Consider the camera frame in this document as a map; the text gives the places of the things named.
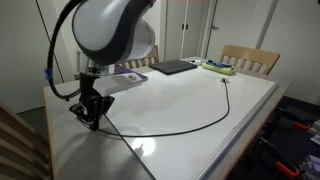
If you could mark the yellow-green cloth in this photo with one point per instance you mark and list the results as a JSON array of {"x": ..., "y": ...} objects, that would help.
[{"x": 227, "y": 70}]

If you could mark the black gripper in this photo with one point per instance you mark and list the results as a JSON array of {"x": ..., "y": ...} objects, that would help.
[{"x": 92, "y": 105}]

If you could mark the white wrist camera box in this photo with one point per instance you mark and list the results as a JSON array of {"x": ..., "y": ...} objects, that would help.
[{"x": 108, "y": 85}]

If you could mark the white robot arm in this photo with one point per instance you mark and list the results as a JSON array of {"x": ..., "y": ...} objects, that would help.
[{"x": 108, "y": 32}]

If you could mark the purple notebook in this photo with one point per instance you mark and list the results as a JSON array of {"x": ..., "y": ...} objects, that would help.
[{"x": 122, "y": 70}]

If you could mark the wooden chair near corner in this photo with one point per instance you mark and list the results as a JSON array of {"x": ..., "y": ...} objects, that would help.
[{"x": 24, "y": 153}]

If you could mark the wooden chair far left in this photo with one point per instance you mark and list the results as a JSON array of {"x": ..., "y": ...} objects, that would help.
[{"x": 151, "y": 58}]

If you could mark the small white charger with cable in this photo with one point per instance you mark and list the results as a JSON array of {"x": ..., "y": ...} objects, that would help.
[{"x": 196, "y": 62}]

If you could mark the white whiteboard mat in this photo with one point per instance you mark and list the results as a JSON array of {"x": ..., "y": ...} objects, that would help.
[{"x": 180, "y": 102}]

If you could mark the black charger cable white adapter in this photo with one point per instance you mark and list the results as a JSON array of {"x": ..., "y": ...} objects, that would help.
[{"x": 118, "y": 134}]

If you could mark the wooden chair far right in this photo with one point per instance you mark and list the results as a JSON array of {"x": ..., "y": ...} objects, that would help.
[{"x": 253, "y": 59}]

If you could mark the blue cloth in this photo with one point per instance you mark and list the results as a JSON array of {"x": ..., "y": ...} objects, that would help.
[{"x": 218, "y": 64}]

